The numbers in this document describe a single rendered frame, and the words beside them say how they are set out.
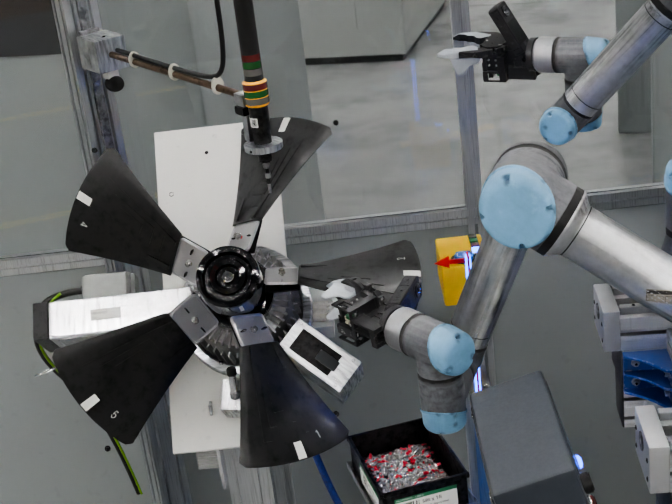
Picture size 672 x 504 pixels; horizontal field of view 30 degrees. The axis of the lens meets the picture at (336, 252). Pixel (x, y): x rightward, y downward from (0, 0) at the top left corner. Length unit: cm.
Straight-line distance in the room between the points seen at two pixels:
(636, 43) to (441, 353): 77
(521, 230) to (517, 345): 140
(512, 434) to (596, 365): 163
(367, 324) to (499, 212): 37
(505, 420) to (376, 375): 154
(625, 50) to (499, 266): 58
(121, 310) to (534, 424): 105
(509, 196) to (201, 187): 97
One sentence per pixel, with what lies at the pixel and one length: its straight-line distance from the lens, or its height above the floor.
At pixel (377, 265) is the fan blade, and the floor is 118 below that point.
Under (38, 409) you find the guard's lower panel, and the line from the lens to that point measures 337.
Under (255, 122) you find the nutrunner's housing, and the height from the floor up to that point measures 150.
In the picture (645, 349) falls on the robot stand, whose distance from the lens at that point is 260.
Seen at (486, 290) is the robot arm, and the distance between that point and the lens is 210.
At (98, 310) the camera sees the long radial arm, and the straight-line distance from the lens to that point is 251.
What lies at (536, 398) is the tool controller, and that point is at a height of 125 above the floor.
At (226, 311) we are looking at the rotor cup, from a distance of 231.
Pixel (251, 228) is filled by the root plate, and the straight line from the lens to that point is 237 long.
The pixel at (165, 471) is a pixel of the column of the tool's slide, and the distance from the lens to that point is 324.
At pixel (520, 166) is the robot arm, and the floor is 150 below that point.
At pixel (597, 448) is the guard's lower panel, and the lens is 344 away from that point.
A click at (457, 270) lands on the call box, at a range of 260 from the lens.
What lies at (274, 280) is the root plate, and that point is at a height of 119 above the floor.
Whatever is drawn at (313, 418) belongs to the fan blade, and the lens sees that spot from 231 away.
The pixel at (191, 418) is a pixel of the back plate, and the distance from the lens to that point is 254.
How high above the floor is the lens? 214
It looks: 23 degrees down
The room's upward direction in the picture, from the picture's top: 7 degrees counter-clockwise
